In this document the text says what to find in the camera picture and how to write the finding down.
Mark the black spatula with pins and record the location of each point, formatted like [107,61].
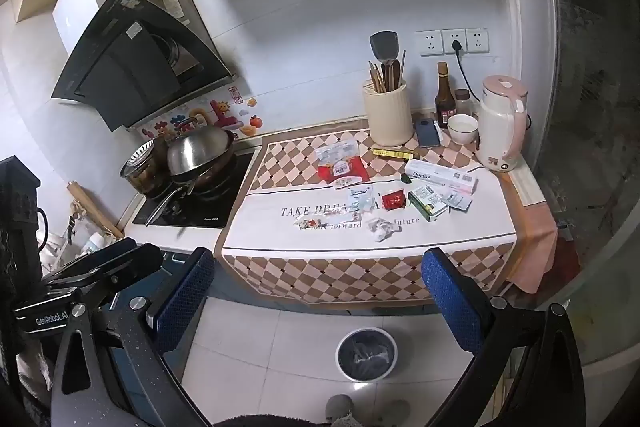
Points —
[384,47]

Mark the grey round trash bin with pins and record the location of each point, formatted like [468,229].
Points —
[366,354]

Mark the crumpled white wrapper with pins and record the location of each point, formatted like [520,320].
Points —
[382,229]

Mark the red and white food packet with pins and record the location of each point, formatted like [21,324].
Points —
[350,168]

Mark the white toothpaste box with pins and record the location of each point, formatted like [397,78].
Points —
[440,177]

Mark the black range hood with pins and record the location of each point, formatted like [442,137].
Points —
[125,67]

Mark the pot with glass lid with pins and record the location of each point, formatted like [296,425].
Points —
[145,172]

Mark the wooden rolling pin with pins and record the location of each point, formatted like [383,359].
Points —
[95,209]

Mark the glass door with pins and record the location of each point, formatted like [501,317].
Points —
[590,107]

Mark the checkered tablecloth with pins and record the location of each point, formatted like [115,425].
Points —
[290,167]

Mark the blue and white sachet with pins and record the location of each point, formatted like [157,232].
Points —
[360,199]

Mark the white bowl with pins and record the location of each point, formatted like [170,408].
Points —
[462,129]

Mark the green medicine box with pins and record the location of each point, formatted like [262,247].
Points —
[427,204]

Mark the white wall socket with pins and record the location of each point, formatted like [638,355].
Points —
[430,43]
[477,40]
[454,34]

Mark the brown sauce bottle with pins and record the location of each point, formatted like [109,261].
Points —
[444,102]

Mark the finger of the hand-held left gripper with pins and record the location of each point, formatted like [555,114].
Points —
[107,252]
[127,266]

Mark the steel wok lid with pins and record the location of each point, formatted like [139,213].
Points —
[197,152]

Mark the white duct cover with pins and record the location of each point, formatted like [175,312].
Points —
[82,7]

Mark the grey slipper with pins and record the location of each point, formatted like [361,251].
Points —
[339,407]

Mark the white and pink kettle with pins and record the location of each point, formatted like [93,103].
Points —
[497,127]

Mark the small brown-lid jar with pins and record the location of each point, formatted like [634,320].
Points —
[463,102]

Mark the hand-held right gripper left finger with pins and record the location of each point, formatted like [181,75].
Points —
[186,292]

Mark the clear printed packet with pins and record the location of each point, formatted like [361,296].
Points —
[337,152]

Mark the dark blue phone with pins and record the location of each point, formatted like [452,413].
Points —
[427,133]

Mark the cream utensil holder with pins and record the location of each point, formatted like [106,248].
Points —
[389,117]

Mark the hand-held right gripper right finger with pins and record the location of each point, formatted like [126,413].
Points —
[450,307]

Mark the small red sachet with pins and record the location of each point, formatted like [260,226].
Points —
[393,199]

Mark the long yellow box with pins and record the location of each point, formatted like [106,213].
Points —
[395,154]

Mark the bundle of wooden chopsticks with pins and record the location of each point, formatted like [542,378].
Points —
[376,77]

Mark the black wok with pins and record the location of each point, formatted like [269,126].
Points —
[215,179]

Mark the black glass cooktop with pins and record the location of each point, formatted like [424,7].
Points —
[215,207]

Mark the clear candy wrapper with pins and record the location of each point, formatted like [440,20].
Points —
[312,222]

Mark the white plastic bottle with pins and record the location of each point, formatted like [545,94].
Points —
[95,243]

